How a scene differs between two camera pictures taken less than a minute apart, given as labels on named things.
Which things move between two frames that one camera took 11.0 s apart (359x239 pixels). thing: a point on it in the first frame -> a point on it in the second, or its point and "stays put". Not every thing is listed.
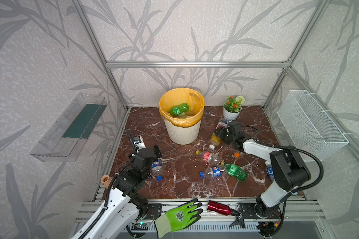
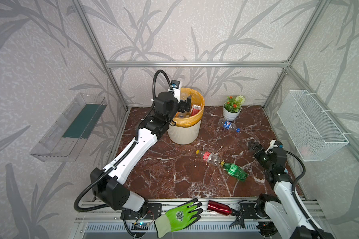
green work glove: [178, 218] stays put
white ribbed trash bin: [183, 135] stays put
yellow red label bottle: [215, 140] -> [195, 109]
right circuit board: [266, 229] stays put
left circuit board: [139, 226] stays put
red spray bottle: [221, 209] stays put
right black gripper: [225, 131] -> [256, 148]
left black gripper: [151, 153] -> [187, 104]
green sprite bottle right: [236, 171] stays put
